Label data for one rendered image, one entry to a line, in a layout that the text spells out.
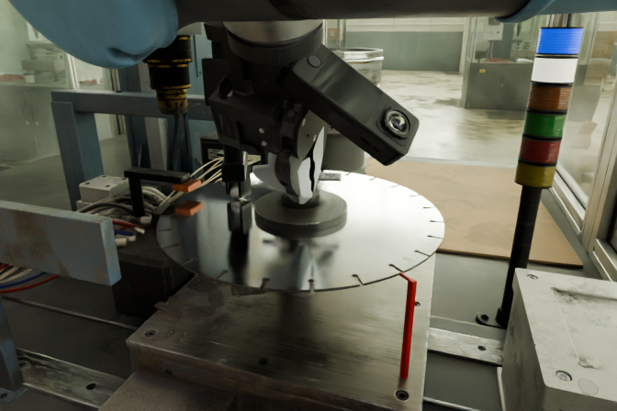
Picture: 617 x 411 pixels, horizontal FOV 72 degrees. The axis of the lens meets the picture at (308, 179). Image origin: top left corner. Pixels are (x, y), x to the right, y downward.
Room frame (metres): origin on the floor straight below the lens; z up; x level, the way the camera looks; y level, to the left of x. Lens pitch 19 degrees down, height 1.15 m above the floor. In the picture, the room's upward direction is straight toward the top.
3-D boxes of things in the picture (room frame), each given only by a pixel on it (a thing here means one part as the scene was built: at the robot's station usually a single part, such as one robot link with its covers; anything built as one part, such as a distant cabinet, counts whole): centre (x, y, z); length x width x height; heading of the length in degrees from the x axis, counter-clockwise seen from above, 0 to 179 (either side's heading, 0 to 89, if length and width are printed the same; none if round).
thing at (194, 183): (0.53, 0.19, 0.95); 0.10 x 0.03 x 0.07; 72
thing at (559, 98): (0.52, -0.29, 1.08); 0.05 x 0.04 x 0.03; 162
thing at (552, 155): (0.52, -0.29, 1.02); 0.05 x 0.04 x 0.03; 162
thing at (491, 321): (0.52, -0.29, 0.76); 0.09 x 0.03 x 0.03; 72
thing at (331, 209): (0.47, 0.01, 0.96); 0.11 x 0.11 x 0.03
